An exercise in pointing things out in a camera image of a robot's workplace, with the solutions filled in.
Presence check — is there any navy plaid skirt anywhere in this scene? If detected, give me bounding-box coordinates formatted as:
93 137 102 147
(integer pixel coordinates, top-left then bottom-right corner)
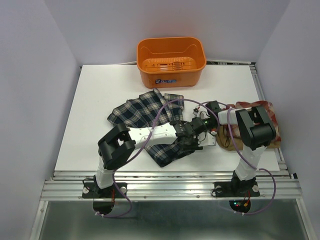
107 88 193 168

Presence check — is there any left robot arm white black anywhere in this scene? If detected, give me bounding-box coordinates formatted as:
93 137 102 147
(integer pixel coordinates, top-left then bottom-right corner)
94 120 203 197

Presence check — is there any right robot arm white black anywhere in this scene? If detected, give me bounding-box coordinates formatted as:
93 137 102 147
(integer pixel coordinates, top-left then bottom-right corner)
191 101 277 198

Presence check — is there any tan folded skirt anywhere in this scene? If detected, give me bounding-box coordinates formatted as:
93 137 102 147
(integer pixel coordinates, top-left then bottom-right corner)
216 125 282 151

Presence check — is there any red plaid skirt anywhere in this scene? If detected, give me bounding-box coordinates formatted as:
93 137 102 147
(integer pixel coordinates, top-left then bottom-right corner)
229 100 280 134

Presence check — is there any orange plastic basket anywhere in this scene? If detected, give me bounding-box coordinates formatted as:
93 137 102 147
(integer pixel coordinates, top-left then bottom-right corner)
136 36 207 89

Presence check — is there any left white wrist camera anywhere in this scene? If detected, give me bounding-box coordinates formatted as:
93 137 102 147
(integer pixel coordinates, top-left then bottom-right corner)
197 131 217 147

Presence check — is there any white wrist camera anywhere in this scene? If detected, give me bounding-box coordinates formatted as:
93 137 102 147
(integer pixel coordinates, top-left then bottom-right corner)
197 131 217 147
193 106 210 119

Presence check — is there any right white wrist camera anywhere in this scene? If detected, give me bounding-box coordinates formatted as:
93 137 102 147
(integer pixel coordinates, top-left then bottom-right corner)
193 106 210 119

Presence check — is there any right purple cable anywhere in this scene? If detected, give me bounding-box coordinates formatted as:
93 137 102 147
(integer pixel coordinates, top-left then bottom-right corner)
202 100 277 216

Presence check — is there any purple cable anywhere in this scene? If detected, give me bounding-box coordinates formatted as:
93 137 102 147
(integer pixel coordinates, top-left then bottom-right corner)
202 100 277 216
93 98 221 218

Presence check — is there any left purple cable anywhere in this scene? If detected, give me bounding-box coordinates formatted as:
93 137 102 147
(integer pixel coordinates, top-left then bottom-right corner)
93 98 221 218

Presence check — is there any aluminium rail frame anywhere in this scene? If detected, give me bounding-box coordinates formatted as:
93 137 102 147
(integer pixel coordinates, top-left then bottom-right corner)
30 64 316 240

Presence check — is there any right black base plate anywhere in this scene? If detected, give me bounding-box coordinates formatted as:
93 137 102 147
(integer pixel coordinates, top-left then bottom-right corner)
213 181 261 198

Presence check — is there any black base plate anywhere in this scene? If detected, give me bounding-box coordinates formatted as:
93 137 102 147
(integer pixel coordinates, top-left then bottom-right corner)
213 181 261 198
81 182 127 199

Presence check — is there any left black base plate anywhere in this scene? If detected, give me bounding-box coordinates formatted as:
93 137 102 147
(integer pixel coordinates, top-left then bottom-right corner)
81 182 127 199

